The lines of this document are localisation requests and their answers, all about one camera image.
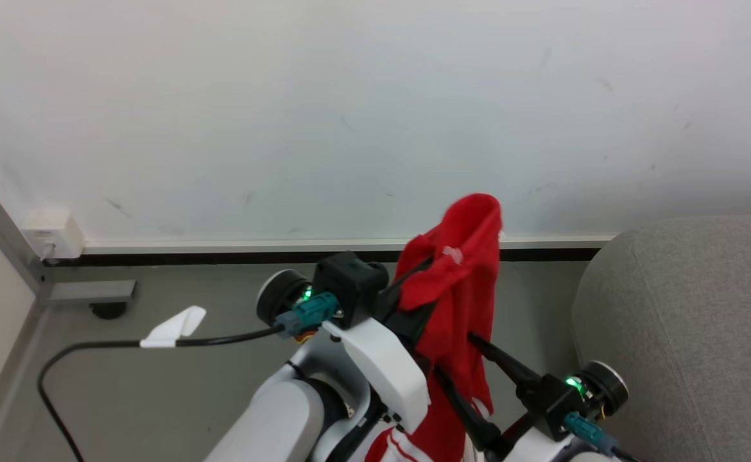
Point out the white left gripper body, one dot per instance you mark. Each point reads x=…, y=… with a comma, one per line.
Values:
x=385, y=362

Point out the red garment with white trim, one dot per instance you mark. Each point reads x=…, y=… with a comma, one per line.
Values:
x=462, y=289

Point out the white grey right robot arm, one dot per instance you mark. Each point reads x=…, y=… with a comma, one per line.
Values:
x=597, y=457

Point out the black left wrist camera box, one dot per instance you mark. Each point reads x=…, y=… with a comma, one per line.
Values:
x=350, y=285

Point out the white wall baseboard strip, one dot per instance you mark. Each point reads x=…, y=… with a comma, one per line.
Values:
x=285, y=244

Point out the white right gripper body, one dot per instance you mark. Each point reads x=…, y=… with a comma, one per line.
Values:
x=536, y=449

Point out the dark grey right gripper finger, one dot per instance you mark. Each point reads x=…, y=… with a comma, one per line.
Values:
x=468, y=410
x=500, y=362

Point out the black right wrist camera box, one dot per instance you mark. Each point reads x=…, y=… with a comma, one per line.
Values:
x=549, y=404

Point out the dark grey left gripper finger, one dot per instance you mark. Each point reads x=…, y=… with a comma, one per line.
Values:
x=414, y=327
x=393, y=296

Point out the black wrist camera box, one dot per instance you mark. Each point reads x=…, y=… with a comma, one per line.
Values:
x=350, y=285
x=549, y=404

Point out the white wall socket box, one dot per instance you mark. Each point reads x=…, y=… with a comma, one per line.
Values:
x=51, y=232

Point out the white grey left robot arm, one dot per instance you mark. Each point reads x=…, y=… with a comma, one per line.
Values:
x=285, y=417

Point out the grey metal foot bracket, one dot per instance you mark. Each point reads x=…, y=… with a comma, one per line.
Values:
x=93, y=290

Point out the grey metal partition frame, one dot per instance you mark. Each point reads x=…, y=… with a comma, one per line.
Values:
x=3, y=231

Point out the black caster wheel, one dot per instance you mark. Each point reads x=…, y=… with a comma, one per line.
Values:
x=109, y=310

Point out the grey fabric sofa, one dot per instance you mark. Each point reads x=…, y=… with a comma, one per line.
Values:
x=690, y=340

